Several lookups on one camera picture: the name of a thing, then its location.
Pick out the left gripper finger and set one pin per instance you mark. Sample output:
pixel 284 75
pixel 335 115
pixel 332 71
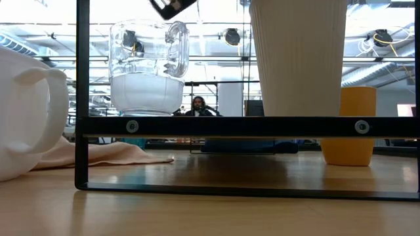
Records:
pixel 170 11

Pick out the teal plastic tumbler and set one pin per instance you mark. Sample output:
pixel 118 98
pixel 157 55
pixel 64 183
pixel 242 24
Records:
pixel 136 143

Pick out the beige ribbed cup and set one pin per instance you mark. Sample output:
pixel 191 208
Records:
pixel 298 59

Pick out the white ceramic mug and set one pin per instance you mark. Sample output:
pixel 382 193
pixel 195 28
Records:
pixel 19 108

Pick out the small orange cup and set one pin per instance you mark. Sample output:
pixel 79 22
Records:
pixel 348 150

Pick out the person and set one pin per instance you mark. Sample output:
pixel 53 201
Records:
pixel 197 105

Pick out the beige crumpled cloth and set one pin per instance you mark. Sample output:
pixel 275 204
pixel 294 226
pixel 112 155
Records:
pixel 108 154

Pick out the lit display screen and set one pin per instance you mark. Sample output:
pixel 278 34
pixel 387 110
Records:
pixel 406 110

